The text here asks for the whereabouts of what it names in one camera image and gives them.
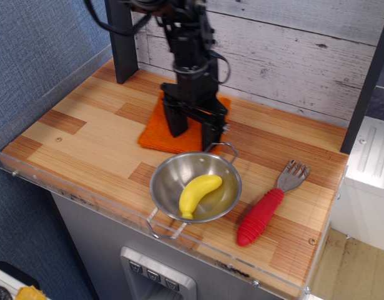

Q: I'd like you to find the yellow object at corner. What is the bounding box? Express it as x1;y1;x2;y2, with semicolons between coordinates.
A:
15;286;48;300

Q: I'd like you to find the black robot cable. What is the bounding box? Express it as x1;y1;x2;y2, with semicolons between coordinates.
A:
84;0;232;85

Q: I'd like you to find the grey toy kitchen cabinet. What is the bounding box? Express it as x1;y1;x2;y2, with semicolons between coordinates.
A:
52;193;280;299

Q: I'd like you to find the grey button control panel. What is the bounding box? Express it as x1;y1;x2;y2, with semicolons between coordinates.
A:
120;246;197;299

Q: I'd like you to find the steel pot with handles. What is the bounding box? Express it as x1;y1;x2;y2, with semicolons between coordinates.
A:
146;142;242;239

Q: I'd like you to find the yellow toy banana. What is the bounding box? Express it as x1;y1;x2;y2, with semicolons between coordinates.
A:
179;174;223;219

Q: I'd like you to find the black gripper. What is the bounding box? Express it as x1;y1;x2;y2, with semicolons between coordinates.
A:
160;71;230;151

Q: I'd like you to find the dark shelf post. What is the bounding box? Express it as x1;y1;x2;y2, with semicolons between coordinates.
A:
340;0;384;155
105;0;139;84

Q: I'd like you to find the dark left shelf post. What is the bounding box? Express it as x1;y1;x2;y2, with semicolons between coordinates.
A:
105;0;139;84

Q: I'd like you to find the orange cloth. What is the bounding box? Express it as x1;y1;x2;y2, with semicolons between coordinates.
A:
137;91;232;154

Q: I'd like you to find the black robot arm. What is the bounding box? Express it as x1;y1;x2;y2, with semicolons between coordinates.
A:
125;1;228;151

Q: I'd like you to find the clear acrylic edge guard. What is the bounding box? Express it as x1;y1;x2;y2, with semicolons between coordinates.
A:
0;47;348;300

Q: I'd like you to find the red handled toy fork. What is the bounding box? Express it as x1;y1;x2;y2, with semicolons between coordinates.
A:
237;159;310;246

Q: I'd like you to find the dark right shelf post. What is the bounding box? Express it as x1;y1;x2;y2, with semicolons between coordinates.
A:
340;0;384;155

